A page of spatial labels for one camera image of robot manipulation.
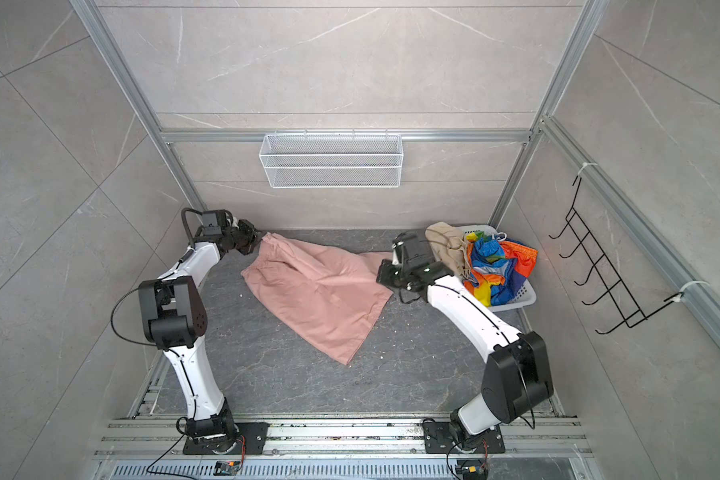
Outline pink drawstring shorts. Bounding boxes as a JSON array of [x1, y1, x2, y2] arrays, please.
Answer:
[[241, 233, 392, 365]]

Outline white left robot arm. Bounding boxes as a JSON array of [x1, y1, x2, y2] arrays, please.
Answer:
[[115, 208, 261, 455]]

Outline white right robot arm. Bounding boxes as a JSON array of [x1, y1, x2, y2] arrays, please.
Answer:
[[376, 259, 554, 451]]

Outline beige shorts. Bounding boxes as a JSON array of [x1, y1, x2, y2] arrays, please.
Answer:
[[425, 222, 469, 280]]

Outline multicolour orange blue shorts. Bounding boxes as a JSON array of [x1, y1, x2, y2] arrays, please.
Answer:
[[463, 230, 539, 308]]

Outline white plastic laundry basket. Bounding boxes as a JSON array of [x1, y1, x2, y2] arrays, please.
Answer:
[[455, 224, 538, 313]]

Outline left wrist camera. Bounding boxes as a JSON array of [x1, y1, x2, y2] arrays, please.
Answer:
[[193, 209, 234, 242]]

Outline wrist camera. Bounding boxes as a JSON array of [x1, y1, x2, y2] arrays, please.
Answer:
[[193, 209, 234, 242], [393, 231, 436, 271]]

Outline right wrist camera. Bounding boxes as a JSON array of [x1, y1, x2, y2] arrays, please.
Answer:
[[393, 231, 436, 271]]

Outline white wire wall basket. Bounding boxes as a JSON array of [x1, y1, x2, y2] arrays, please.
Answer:
[[259, 132, 404, 189]]

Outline black wire hook rack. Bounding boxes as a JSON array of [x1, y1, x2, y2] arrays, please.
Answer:
[[548, 176, 702, 336]]

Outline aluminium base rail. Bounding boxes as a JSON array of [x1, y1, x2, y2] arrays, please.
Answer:
[[84, 413, 603, 479]]

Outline aluminium frame post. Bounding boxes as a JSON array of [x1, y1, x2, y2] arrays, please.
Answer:
[[69, 0, 206, 210]]

